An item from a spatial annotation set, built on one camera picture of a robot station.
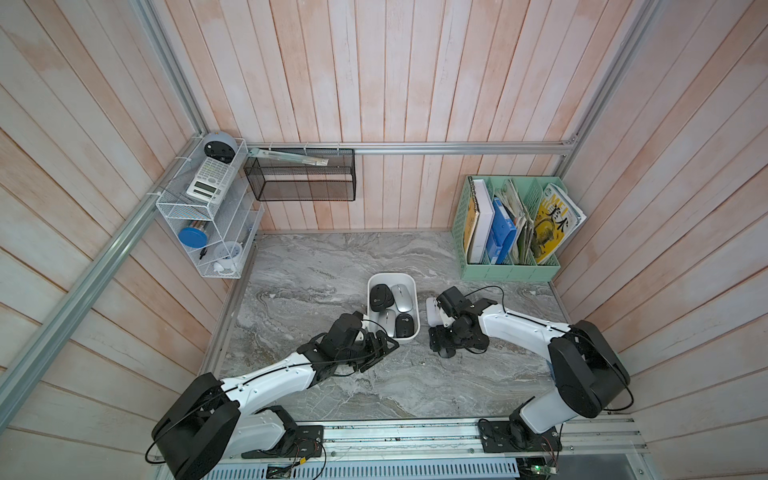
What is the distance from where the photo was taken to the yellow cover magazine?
0.94 m

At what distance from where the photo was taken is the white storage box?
923 millimetres

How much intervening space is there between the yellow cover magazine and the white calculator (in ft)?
3.25

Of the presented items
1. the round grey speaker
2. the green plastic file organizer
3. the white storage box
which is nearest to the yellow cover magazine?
the green plastic file organizer

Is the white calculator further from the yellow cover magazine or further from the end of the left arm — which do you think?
the yellow cover magazine

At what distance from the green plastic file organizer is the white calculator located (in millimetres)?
729

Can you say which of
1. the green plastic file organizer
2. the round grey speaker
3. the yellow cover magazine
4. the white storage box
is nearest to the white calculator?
the round grey speaker

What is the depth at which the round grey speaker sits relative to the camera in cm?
81

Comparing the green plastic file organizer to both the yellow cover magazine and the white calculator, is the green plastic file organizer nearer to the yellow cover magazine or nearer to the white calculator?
the yellow cover magazine

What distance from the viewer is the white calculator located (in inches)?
29.4

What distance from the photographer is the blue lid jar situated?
0.78 meters
